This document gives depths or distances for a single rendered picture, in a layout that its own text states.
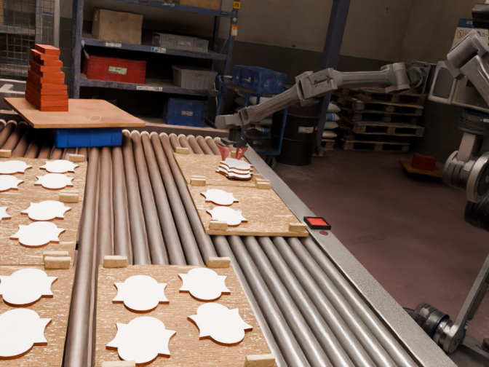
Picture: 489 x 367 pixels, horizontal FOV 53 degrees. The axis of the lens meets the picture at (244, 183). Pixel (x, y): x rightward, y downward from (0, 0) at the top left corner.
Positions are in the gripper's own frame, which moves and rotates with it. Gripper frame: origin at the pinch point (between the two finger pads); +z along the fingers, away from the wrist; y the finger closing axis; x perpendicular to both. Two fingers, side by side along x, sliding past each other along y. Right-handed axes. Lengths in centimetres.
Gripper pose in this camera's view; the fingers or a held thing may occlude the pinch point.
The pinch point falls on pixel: (231, 159)
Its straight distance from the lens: 213.6
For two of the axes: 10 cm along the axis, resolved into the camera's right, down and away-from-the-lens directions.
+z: -1.6, 9.3, 3.3
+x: 5.8, 3.6, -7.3
